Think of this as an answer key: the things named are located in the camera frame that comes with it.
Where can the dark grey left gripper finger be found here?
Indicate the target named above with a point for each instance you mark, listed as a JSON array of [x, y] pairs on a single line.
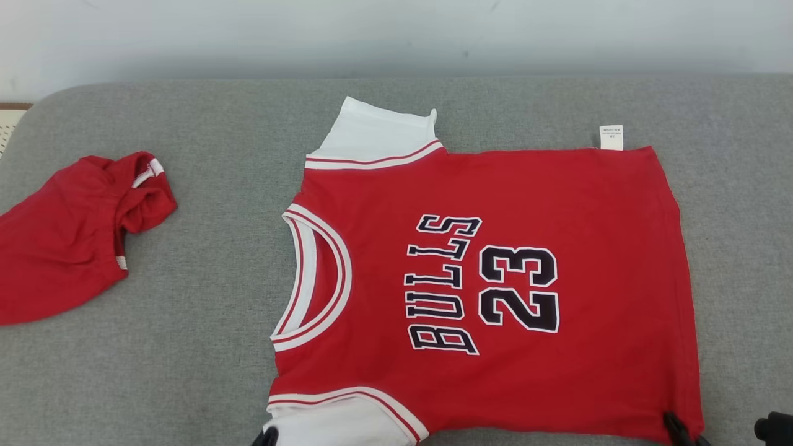
[[266, 438]]

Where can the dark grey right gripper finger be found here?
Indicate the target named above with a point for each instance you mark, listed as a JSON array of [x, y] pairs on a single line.
[[680, 432]]

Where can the red Bulls 23 jersey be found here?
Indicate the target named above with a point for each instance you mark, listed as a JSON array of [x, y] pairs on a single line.
[[526, 260]]

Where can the red shorts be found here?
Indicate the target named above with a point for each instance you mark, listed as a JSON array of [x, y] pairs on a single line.
[[56, 248]]

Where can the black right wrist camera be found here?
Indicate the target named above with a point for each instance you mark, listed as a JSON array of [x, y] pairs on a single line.
[[775, 428]]

